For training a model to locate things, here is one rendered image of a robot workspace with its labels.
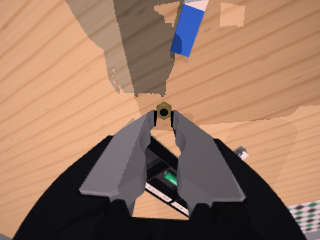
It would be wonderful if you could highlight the brass hex nut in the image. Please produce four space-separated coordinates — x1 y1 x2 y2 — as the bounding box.
156 101 172 120

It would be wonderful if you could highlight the green battery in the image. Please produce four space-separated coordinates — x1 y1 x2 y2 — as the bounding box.
163 170 177 186

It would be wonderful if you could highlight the black rack of three labelled bins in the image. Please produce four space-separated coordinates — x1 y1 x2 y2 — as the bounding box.
145 136 189 218

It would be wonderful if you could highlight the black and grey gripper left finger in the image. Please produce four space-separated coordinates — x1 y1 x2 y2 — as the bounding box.
12 110 157 240

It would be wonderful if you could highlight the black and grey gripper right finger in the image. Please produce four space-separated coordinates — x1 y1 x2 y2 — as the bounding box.
171 110 307 240

